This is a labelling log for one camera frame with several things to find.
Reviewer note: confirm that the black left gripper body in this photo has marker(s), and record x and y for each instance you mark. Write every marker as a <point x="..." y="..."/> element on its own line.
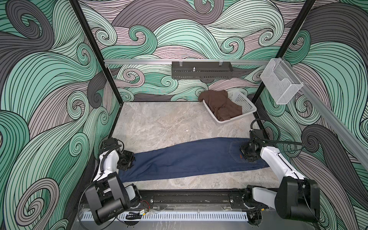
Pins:
<point x="125" y="160"/>

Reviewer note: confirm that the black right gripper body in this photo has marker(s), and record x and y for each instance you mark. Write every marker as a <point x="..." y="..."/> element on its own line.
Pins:
<point x="245" y="149"/>

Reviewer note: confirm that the blue denim jeans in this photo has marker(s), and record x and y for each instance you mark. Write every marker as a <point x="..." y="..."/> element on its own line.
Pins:
<point x="200" y="157"/>

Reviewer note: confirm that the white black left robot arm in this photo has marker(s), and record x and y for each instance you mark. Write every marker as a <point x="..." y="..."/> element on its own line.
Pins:
<point x="109" y="184"/>

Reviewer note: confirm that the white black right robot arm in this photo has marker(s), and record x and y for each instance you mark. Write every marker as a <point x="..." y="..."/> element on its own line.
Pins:
<point x="287" y="184"/>

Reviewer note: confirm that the brown trousers in basket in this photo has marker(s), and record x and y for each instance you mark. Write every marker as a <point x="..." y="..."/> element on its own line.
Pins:
<point x="220" y="105"/>

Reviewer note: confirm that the white plastic laundry basket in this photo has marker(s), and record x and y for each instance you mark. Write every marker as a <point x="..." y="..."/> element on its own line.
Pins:
<point x="240" y="99"/>

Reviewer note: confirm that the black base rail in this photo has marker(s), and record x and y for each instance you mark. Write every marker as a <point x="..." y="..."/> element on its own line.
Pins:
<point x="161" y="199"/>

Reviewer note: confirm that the red black wires connector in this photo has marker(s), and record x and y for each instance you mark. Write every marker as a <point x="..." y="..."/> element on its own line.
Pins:
<point x="136" y="215"/>

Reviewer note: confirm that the white slotted cable duct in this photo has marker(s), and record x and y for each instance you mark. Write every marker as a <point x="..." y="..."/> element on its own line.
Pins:
<point x="195" y="216"/>

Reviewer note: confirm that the clear wire mesh bin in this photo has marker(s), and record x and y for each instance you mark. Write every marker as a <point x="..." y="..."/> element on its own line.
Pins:
<point x="281" y="81"/>

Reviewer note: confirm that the aluminium rail back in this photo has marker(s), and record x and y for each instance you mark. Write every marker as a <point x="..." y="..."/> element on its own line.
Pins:
<point x="145" y="61"/>

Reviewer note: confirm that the aluminium rail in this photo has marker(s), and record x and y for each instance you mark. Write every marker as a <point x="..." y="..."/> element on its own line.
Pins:
<point x="145" y="61"/>
<point x="324" y="100"/>

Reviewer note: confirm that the aluminium rail right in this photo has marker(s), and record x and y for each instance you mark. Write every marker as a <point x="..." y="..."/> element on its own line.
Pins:
<point x="324" y="100"/>

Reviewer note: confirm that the black corner frame post left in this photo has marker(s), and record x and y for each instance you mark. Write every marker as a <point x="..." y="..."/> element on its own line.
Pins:
<point x="88" y="32"/>

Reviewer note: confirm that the black corner frame post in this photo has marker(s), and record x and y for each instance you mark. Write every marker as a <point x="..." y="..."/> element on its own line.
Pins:
<point x="88" y="32"/>
<point x="288" y="41"/>

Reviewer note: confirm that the black corner frame post right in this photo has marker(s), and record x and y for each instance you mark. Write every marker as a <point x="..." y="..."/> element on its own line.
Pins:
<point x="288" y="41"/>

